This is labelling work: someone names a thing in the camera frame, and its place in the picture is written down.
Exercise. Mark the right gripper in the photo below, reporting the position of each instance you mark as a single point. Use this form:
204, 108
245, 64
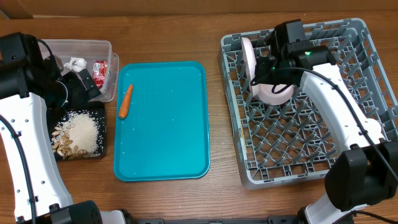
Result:
264, 66

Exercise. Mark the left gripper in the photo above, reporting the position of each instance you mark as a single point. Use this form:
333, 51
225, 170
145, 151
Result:
81, 94

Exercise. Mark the pink bowl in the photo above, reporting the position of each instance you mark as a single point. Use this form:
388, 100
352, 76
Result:
265, 94

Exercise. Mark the white tissue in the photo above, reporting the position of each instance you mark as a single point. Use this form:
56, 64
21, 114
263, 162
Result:
76, 64

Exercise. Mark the pink plate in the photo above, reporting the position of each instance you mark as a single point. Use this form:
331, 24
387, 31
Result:
249, 63

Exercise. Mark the red foil wrapper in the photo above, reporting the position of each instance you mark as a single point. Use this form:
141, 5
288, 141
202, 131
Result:
99, 72

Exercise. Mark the white rice pile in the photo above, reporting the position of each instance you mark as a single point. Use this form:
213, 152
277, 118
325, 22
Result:
83, 129

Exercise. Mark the orange carrot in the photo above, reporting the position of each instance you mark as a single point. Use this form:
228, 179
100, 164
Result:
124, 108

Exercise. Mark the peanut pile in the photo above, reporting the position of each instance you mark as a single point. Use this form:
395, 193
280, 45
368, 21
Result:
63, 146

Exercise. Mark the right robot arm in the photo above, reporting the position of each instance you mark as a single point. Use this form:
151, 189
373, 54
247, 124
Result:
365, 172

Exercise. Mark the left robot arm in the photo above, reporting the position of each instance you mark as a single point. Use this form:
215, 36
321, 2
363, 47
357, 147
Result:
30, 86

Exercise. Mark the grey dishwasher rack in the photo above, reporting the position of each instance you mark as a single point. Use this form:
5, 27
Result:
290, 143

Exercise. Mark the clear plastic bin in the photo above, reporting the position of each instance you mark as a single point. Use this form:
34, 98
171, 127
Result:
91, 51

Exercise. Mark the black plastic tray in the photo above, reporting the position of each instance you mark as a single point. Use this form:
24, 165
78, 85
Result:
95, 108

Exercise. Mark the teal serving tray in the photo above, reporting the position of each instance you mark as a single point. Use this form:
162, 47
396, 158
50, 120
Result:
165, 135

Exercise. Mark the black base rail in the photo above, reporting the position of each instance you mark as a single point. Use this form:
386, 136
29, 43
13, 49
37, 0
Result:
287, 219

